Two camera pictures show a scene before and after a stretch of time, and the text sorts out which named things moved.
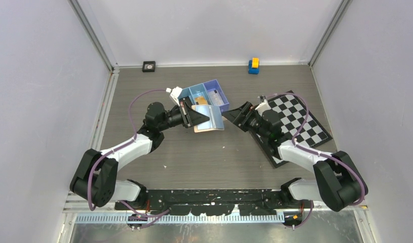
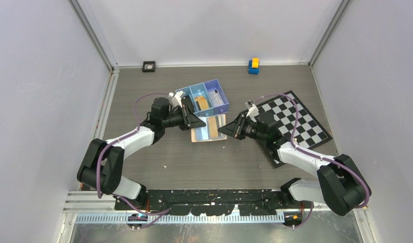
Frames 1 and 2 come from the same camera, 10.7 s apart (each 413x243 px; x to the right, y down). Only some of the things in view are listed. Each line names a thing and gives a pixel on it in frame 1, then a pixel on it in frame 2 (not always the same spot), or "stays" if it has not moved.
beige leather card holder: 216,121 to 210,132
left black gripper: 190,117 stays
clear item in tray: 215,97 stays
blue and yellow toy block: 254,66 stays
